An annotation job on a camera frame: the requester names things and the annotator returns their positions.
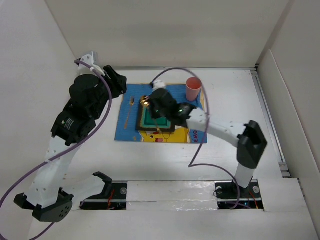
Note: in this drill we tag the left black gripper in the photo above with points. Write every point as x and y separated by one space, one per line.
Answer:
117 82

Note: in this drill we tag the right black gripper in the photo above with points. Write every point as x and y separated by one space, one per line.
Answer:
153 114

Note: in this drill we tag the gold spoon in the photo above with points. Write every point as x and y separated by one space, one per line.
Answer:
145 102

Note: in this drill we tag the green square ceramic plate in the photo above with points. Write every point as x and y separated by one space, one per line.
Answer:
145 123

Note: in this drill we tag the gold fork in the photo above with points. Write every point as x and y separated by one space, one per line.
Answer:
131 103

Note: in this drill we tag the pink plastic cup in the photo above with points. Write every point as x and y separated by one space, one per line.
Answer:
193 87

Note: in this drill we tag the blue yellow Pikachu cloth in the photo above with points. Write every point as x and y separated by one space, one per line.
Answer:
130 134

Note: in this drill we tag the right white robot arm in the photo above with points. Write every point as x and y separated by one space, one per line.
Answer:
248 138

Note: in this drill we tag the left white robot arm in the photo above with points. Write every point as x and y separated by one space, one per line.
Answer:
48 200

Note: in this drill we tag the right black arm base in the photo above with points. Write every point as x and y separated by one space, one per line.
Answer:
227 195

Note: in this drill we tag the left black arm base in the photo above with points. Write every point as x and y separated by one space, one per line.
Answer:
112 197

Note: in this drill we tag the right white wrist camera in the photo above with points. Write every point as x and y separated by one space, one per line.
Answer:
158 84

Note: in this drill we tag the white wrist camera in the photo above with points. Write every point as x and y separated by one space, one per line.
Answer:
158 84
90 58

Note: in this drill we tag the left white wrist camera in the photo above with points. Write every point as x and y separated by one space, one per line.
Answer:
90 58

